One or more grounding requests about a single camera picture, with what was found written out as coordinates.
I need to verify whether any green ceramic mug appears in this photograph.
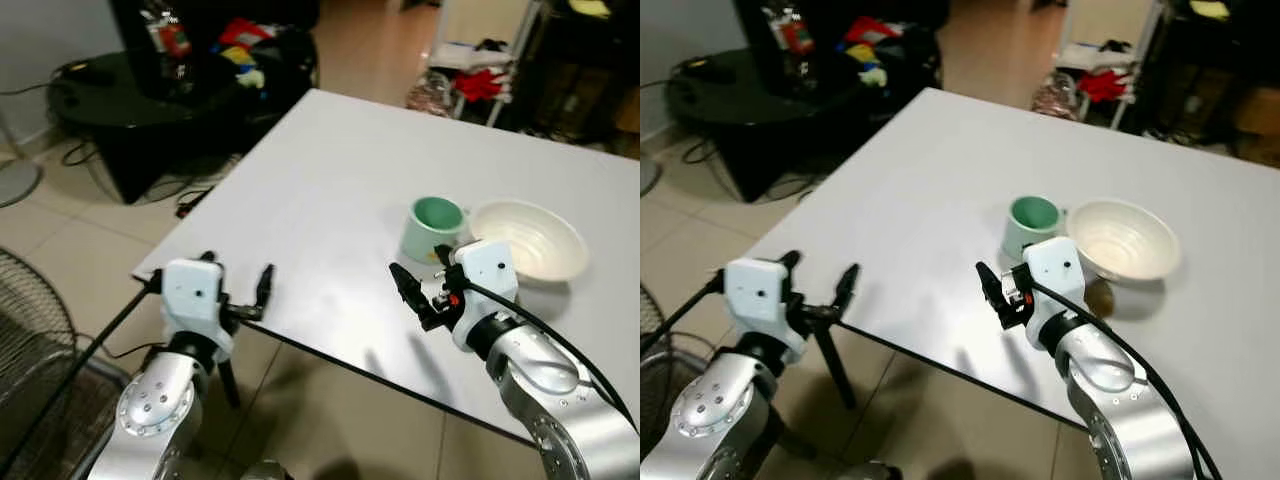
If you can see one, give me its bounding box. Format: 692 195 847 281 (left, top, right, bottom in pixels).
1001 194 1067 264
399 196 470 267

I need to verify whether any white ribbed bowl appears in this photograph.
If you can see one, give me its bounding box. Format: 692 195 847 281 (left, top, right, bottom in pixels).
1065 197 1182 284
467 199 590 285

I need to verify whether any white square table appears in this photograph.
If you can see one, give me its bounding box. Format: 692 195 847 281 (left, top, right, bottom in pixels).
744 86 1280 447
132 88 641 451

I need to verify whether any black glossy media stand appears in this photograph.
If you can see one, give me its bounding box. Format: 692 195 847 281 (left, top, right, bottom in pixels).
46 28 321 206
664 26 943 203

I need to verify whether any floral patterned bag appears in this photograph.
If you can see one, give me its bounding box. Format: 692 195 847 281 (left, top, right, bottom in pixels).
1031 75 1080 123
406 72 457 118

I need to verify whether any red cloth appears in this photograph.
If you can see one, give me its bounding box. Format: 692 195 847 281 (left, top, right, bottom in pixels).
1077 69 1138 105
454 67 513 104

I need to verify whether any white shelf rack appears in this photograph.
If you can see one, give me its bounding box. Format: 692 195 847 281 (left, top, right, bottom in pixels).
1052 0 1169 133
428 0 549 129

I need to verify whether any red and yellow toy pile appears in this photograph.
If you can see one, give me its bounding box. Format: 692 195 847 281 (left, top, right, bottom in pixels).
216 17 279 91
842 15 893 89

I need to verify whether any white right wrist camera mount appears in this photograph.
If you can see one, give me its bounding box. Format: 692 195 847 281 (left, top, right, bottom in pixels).
1022 236 1087 347
448 239 520 353

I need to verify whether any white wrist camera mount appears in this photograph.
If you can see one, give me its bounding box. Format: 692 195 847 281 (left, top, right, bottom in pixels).
448 239 520 353
724 257 807 363
1022 236 1087 347
160 258 237 361

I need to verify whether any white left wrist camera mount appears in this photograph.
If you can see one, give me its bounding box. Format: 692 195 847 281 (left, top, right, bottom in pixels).
724 257 807 363
160 258 237 361

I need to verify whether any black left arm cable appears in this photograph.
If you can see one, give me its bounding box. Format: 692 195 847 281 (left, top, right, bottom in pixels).
0 278 165 473
640 274 727 357

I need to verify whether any black wire fan guard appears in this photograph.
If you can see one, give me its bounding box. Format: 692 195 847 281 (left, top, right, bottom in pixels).
0 244 133 480
640 284 723 411

